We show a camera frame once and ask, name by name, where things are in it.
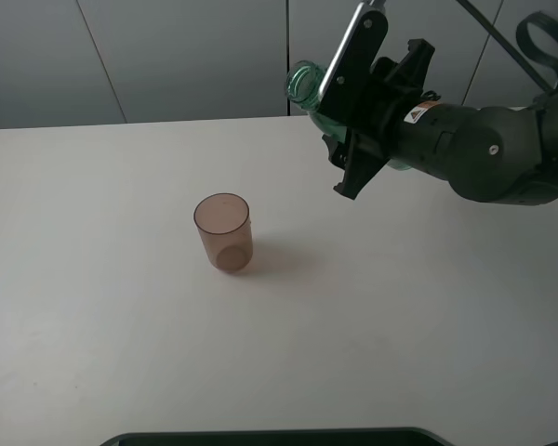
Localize green water bottle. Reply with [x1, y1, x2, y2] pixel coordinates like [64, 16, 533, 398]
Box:
[285, 59, 415, 173]

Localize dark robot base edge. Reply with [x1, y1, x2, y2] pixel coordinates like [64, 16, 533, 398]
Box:
[104, 427, 449, 446]

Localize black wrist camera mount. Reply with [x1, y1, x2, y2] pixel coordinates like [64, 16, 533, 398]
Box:
[317, 1, 389, 128]

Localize pink translucent plastic cup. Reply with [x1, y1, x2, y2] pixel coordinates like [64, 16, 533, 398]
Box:
[193, 193, 253, 273]

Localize dark green right robot arm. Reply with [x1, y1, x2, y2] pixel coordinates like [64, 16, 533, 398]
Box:
[324, 39, 558, 206]

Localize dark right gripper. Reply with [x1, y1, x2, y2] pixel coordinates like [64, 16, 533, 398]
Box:
[322, 39, 434, 200]

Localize black looped cable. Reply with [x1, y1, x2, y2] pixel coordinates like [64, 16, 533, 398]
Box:
[514, 11, 558, 94]

